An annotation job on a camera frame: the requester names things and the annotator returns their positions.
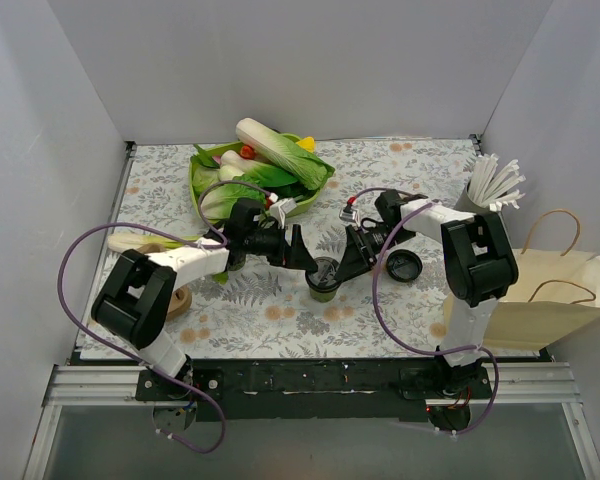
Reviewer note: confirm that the green lettuce head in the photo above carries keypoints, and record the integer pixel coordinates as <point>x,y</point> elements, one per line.
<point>219,201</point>

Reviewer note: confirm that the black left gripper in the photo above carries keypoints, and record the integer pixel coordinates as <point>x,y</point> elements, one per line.
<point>286,247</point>

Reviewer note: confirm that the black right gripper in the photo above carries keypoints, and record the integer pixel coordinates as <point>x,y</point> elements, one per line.
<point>358,247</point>

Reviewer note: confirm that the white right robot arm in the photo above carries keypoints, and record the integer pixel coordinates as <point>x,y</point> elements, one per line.
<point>478,260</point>

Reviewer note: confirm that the green celery stalks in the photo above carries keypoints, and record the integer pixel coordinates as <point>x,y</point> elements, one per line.
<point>140,242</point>

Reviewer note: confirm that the brown cardboard cup carrier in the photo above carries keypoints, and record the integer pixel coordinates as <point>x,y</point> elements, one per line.
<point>181,298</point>

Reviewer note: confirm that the yellow pepper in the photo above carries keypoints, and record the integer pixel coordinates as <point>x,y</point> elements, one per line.
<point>307,144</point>

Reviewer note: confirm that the aluminium frame rail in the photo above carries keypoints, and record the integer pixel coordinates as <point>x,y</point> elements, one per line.
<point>519,383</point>

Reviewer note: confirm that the floral table mat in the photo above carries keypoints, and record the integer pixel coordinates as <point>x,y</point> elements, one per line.
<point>267,312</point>

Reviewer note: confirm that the green paper coffee cup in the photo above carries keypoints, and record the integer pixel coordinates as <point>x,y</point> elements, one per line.
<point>323,292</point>

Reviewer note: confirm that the green vegetable tray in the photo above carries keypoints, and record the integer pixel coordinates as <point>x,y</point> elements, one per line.
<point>213,172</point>

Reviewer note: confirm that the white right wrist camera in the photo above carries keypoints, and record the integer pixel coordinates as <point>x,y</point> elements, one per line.
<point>349,213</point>

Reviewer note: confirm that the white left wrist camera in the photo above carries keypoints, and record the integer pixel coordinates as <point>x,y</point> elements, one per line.
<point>281,209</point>

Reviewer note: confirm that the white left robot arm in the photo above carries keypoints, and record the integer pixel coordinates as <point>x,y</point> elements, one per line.
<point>134,301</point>

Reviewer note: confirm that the red orange pepper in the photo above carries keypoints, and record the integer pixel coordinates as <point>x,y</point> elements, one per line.
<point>247,152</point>

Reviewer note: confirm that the white wrapped straws bundle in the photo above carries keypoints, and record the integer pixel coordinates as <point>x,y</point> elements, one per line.
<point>492,186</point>

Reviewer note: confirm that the black plastic cup lid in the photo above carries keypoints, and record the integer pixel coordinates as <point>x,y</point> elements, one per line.
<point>327,269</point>

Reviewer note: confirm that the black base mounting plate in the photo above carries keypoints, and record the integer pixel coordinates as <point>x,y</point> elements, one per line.
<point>312,388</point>

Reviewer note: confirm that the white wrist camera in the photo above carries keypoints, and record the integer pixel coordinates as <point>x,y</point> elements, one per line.
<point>349,213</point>
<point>281,209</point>

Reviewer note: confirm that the white bok choy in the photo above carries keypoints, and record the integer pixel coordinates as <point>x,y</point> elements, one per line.
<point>232,165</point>

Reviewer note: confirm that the napa cabbage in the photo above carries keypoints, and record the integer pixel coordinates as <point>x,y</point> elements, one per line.
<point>304,165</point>

